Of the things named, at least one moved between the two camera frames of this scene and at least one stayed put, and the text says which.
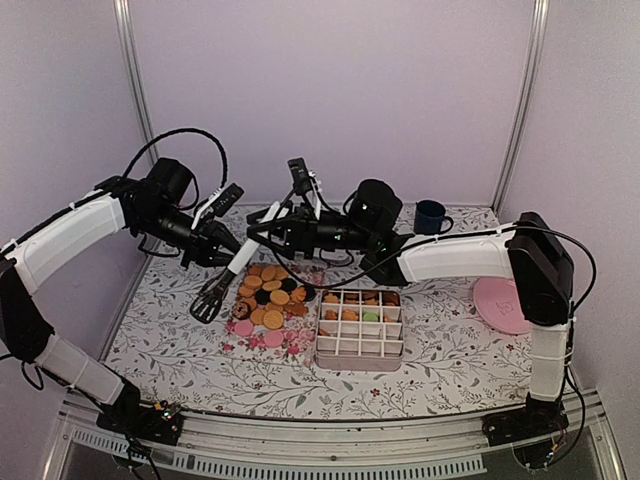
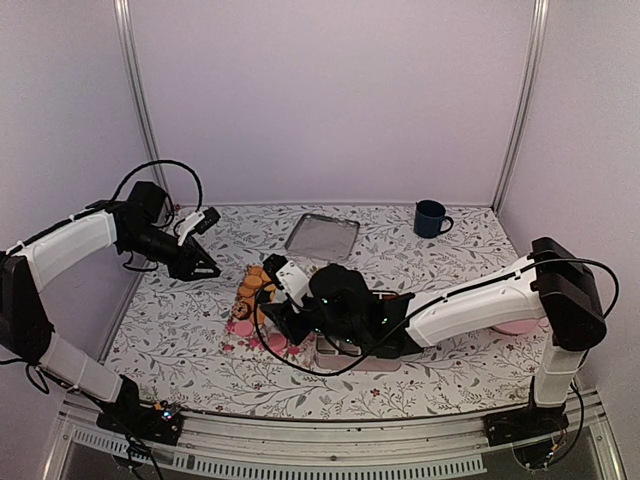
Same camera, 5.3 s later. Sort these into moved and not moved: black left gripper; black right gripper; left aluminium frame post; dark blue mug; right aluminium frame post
Moved: black right gripper; black left gripper
Not moved: left aluminium frame post; dark blue mug; right aluminium frame post
